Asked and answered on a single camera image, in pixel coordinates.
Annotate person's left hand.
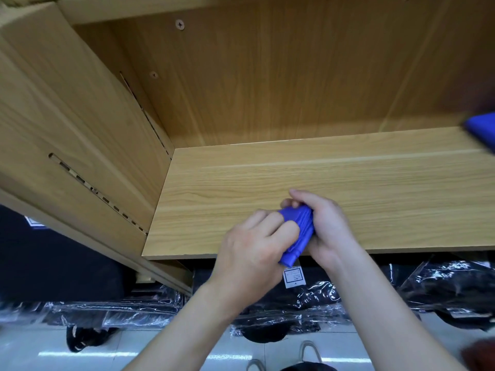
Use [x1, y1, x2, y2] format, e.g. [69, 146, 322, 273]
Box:
[207, 209, 301, 314]

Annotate person's right hand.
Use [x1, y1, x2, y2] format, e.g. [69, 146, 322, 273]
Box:
[280, 189, 360, 271]

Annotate wooden shelf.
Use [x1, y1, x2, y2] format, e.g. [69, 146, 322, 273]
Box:
[0, 0, 495, 294]

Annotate red shopping basket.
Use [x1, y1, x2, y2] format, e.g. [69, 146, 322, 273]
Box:
[463, 336, 495, 371]

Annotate person's left forearm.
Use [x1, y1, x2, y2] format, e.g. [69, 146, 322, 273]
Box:
[124, 283, 244, 371]

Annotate person's right forearm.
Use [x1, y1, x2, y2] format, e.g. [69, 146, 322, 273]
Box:
[328, 245, 469, 371]

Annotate person's right shoe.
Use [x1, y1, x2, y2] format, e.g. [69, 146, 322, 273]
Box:
[298, 340, 324, 365]

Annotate person's right leg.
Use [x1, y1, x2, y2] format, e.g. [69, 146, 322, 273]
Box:
[280, 361, 337, 371]

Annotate white paper tag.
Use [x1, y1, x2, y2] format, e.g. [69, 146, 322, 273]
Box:
[282, 266, 308, 290]

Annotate black wrapped bag with tag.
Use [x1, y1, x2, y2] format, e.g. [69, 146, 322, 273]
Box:
[192, 261, 388, 343]

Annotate black plastic-wrapped bag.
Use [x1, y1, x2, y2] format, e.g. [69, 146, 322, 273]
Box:
[387, 257, 495, 331]
[0, 293, 187, 352]

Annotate white blue-edged label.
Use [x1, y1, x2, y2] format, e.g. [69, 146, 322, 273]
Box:
[23, 215, 49, 230]

